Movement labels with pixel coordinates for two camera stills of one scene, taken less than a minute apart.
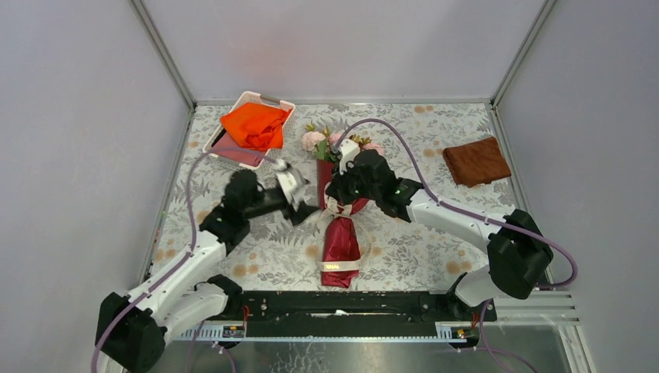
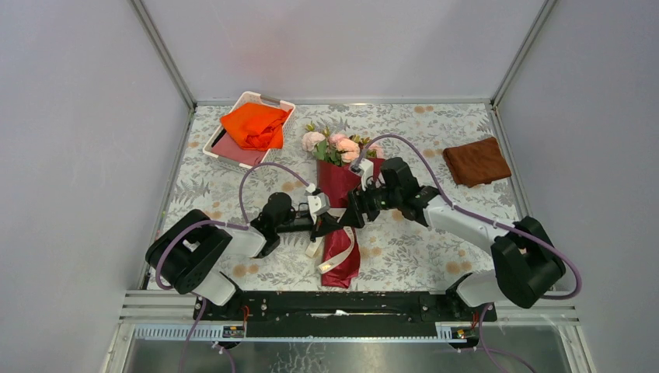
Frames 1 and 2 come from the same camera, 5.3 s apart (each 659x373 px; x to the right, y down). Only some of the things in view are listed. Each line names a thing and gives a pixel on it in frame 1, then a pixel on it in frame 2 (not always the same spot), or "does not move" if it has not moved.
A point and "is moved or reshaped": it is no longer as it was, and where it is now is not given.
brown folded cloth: x=475 y=163 does not move
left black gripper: x=303 y=211 → x=325 y=223
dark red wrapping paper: x=340 y=241 does not move
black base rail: x=352 y=314 does not move
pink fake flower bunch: x=322 y=144 does not move
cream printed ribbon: x=332 y=206 is moved or reshaped
